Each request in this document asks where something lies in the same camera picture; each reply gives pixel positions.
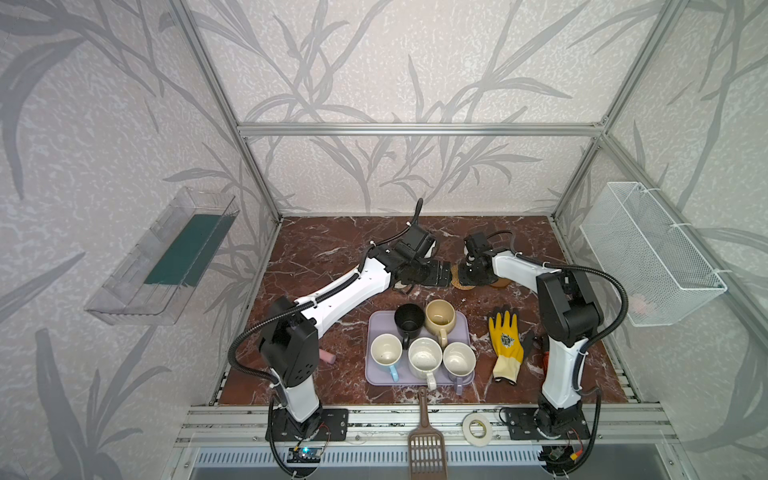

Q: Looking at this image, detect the white wire basket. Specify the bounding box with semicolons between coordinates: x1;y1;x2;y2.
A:
580;182;727;327

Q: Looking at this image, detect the clear plastic wall bin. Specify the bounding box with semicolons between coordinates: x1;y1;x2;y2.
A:
85;187;240;326

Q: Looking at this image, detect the white mug cream handle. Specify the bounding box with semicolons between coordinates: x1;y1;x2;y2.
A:
408;337;443;391

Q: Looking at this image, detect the green flat sheet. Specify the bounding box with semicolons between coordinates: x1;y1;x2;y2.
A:
144;214;236;287

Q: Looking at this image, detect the left electronics board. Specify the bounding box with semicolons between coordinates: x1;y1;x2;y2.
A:
286;446;324;465

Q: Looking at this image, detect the tan wicker coaster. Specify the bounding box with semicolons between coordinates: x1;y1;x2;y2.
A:
451;264;476;291

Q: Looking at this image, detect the dark brown coaster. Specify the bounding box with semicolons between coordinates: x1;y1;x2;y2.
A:
489;277;512;289

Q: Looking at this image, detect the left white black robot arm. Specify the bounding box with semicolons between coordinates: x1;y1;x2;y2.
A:
227;220;451;426

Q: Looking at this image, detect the white mug blue handle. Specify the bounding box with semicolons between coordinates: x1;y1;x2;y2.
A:
370;333;402;383

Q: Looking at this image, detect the red black tool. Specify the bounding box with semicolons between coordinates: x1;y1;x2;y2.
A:
533;335;550;373

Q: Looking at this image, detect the electronics board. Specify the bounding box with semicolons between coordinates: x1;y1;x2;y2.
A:
286;446;324;465
539;445;583;465

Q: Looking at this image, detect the brown slotted scoop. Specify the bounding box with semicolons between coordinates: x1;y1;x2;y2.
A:
408;388;448;480

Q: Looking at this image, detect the white tape roll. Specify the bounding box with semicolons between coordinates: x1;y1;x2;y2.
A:
462;412;493;448

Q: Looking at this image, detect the lavender plastic tray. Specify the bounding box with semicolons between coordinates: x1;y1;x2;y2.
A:
365;310;475;387

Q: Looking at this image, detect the white mug lavender handle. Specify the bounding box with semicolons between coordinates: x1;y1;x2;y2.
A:
443;342;476;396

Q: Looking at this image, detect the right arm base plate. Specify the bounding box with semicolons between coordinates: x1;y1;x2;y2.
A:
499;406;590;440

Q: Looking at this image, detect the black mug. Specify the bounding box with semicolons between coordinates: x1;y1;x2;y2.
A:
394;303;425;350

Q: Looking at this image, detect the yellow work glove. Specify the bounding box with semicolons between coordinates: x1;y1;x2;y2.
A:
488;306;524;385

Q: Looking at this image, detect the pink cylinder piece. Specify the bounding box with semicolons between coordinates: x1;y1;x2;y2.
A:
319;349;337;365

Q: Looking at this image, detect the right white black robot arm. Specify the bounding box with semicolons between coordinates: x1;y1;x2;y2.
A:
454;233;629;439

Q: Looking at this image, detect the beige mug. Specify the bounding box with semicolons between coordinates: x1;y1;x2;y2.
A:
425;299;456;349

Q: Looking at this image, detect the right electronics board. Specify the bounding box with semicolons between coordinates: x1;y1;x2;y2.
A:
539;445;583;465

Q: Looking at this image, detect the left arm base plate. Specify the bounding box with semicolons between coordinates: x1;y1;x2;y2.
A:
266;408;349;442

